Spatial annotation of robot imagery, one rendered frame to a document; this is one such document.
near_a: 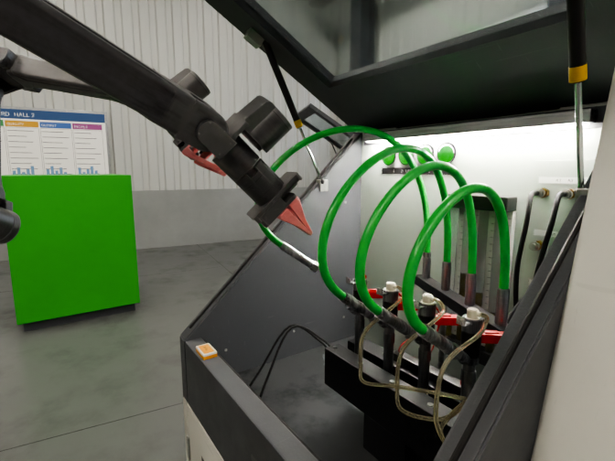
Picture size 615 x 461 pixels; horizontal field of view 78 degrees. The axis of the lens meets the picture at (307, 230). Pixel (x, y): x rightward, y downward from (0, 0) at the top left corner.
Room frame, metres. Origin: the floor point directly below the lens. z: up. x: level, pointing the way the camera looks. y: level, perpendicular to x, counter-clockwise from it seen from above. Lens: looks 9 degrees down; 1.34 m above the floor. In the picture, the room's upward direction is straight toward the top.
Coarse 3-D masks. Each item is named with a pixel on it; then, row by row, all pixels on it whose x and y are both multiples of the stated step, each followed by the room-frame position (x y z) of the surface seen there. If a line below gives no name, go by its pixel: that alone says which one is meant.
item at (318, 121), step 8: (312, 104) 3.91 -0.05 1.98; (304, 112) 4.18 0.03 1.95; (312, 112) 4.00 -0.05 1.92; (320, 112) 3.93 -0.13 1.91; (304, 120) 4.58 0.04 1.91; (312, 120) 4.37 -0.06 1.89; (320, 120) 4.17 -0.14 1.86; (328, 120) 3.95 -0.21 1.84; (312, 128) 4.65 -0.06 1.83; (320, 128) 4.49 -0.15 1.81; (328, 128) 4.31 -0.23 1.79; (328, 136) 4.65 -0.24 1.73; (336, 136) 4.43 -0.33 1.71; (344, 136) 4.23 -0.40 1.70; (336, 144) 4.72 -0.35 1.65; (344, 144) 4.52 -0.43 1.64; (336, 152) 4.78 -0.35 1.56
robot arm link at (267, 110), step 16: (256, 96) 0.61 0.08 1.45; (240, 112) 0.60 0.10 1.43; (256, 112) 0.58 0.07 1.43; (272, 112) 0.59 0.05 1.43; (208, 128) 0.53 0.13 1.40; (240, 128) 0.57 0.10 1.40; (256, 128) 0.59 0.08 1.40; (272, 128) 0.59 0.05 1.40; (288, 128) 0.61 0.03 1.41; (208, 144) 0.54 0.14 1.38; (224, 144) 0.55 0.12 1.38; (272, 144) 0.61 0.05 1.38
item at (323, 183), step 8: (264, 40) 0.98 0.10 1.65; (264, 48) 0.98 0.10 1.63; (272, 56) 0.98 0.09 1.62; (272, 64) 0.99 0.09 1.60; (280, 72) 0.99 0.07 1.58; (280, 80) 1.00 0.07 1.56; (280, 88) 1.00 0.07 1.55; (288, 96) 1.00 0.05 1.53; (288, 104) 1.01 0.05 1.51; (296, 112) 1.01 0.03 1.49; (296, 120) 1.02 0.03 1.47; (304, 136) 1.03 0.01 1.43; (312, 160) 1.04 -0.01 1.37; (320, 176) 1.05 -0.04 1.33; (320, 184) 1.05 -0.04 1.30
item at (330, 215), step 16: (368, 160) 0.62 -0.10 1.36; (432, 160) 0.71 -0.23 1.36; (352, 176) 0.60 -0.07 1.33; (336, 208) 0.58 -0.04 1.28; (448, 224) 0.74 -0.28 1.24; (320, 240) 0.57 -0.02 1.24; (448, 240) 0.74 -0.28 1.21; (320, 256) 0.57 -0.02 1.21; (448, 256) 0.75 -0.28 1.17; (320, 272) 0.57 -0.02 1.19; (448, 272) 0.74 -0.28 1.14; (336, 288) 0.58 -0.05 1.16; (448, 288) 0.75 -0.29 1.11; (352, 304) 0.60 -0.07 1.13
